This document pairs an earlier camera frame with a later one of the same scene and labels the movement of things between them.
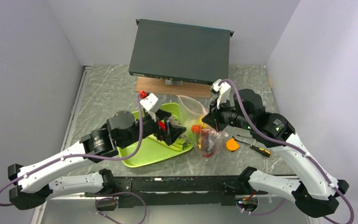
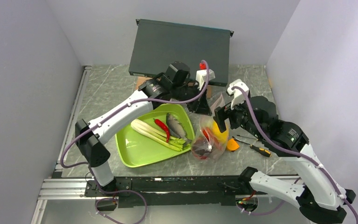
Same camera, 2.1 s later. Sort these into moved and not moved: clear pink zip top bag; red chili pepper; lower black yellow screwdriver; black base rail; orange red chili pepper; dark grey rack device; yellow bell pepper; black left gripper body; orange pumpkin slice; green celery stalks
Moved: orange red chili pepper; yellow bell pepper; black left gripper body; clear pink zip top bag
Not moved: green celery stalks; red chili pepper; lower black yellow screwdriver; black base rail; dark grey rack device; orange pumpkin slice
